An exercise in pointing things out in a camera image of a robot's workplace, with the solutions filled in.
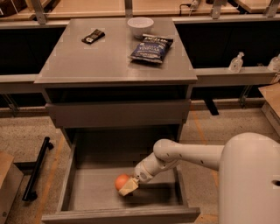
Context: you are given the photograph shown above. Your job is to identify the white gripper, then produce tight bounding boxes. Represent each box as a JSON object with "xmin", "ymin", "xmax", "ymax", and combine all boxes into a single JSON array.
[{"xmin": 118, "ymin": 153, "xmax": 178, "ymax": 196}]

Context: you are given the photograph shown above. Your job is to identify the orange fruit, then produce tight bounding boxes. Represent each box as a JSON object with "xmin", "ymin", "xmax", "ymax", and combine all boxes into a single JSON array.
[{"xmin": 115, "ymin": 174, "xmax": 130, "ymax": 191}]

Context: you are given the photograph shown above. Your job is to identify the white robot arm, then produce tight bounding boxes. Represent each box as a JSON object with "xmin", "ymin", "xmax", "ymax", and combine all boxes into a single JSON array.
[{"xmin": 115, "ymin": 132, "xmax": 280, "ymax": 224}]

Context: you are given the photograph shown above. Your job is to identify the open grey middle drawer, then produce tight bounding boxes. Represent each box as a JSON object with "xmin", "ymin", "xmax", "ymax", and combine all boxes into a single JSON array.
[{"xmin": 41, "ymin": 127, "xmax": 201, "ymax": 224}]

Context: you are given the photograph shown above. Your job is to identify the closed grey top drawer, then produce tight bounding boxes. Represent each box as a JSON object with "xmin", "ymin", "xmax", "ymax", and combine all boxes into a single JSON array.
[{"xmin": 45, "ymin": 100, "xmax": 190, "ymax": 128}]

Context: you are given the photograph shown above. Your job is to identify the grey drawer cabinet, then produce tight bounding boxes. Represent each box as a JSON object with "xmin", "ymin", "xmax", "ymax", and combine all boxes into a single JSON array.
[{"xmin": 36, "ymin": 17, "xmax": 197, "ymax": 139}]

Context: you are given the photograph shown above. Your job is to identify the wooden box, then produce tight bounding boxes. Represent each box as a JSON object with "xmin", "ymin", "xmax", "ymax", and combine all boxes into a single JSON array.
[{"xmin": 0, "ymin": 151, "xmax": 24, "ymax": 224}]

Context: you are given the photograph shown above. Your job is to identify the blue chip bag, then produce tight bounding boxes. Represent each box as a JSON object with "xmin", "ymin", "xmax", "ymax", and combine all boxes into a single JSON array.
[{"xmin": 129, "ymin": 34, "xmax": 173, "ymax": 64}]

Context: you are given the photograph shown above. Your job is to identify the black snack bar wrapper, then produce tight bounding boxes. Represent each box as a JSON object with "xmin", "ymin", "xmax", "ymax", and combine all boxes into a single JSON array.
[{"xmin": 81, "ymin": 29, "xmax": 105, "ymax": 45}]

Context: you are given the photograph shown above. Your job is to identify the white bowl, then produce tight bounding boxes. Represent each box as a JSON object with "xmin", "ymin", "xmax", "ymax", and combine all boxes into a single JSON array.
[{"xmin": 127, "ymin": 17, "xmax": 154, "ymax": 39}]

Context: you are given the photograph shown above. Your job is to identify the clear sanitizer bottle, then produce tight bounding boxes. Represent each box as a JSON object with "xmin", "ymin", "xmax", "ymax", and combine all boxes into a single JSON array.
[{"xmin": 228, "ymin": 52, "xmax": 244, "ymax": 73}]

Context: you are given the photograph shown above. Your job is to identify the cardboard box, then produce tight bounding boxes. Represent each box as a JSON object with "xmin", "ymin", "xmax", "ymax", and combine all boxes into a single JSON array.
[{"xmin": 259, "ymin": 82, "xmax": 280, "ymax": 136}]

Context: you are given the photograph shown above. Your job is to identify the black bar handle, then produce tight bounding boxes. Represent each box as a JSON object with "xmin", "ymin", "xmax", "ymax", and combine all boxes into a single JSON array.
[{"xmin": 22, "ymin": 136, "xmax": 53, "ymax": 201}]

